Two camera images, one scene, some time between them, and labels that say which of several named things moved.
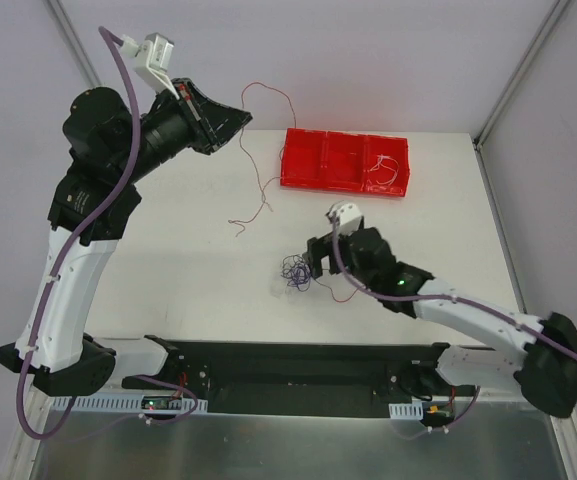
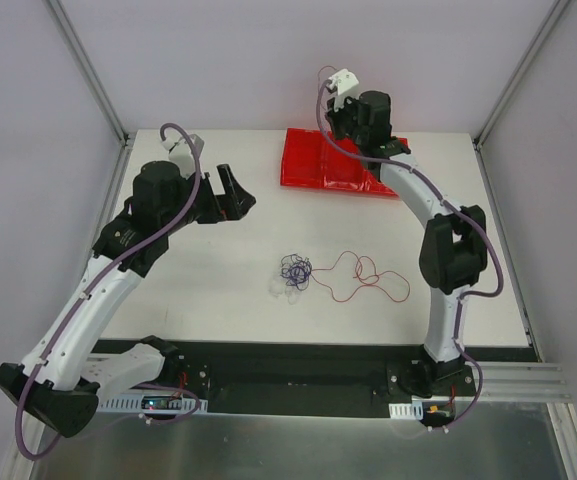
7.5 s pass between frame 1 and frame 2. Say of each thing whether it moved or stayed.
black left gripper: moved
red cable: moved
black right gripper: moved
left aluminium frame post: stayed
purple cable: stayed
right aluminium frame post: stayed
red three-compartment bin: stayed
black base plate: stayed
